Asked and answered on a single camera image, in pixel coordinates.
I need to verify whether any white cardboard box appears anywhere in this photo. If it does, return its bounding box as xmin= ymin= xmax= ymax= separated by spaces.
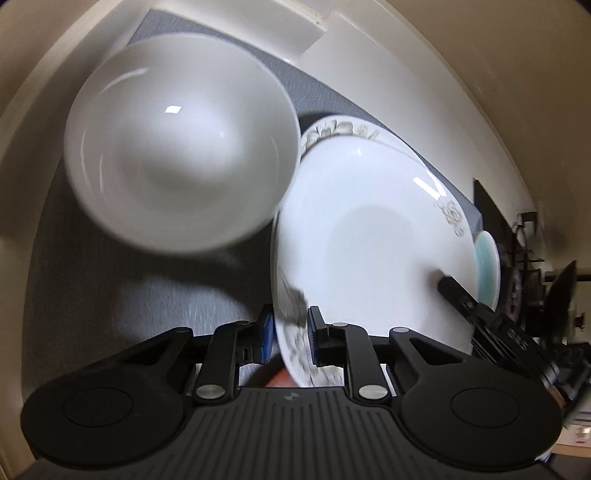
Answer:
xmin=556 ymin=411 xmax=591 ymax=460

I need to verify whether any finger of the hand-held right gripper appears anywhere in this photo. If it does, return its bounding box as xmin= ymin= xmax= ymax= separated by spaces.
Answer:
xmin=438 ymin=275 xmax=482 ymax=325

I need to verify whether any grey mat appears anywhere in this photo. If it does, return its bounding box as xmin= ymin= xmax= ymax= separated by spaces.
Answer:
xmin=22 ymin=8 xmax=484 ymax=403

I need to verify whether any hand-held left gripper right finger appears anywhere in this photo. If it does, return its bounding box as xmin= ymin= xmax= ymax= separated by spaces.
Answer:
xmin=307 ymin=305 xmax=472 ymax=400

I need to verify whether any teal plate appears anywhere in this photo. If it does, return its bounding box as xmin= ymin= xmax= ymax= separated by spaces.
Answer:
xmin=475 ymin=230 xmax=501 ymax=311

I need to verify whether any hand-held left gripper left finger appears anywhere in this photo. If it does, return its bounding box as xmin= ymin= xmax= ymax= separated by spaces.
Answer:
xmin=110 ymin=305 xmax=278 ymax=400

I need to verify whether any white floral plate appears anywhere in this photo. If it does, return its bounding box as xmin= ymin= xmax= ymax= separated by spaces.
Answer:
xmin=270 ymin=115 xmax=483 ymax=388

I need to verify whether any plain white bowl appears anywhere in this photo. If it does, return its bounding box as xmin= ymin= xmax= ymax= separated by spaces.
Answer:
xmin=64 ymin=36 xmax=301 ymax=254

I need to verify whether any black gas stove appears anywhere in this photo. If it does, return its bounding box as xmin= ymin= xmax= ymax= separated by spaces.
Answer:
xmin=473 ymin=179 xmax=552 ymax=324

